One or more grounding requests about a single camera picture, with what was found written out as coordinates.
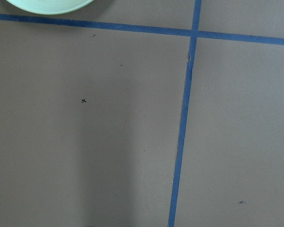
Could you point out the light green plate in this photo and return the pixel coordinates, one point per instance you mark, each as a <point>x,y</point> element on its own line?
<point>50,7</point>

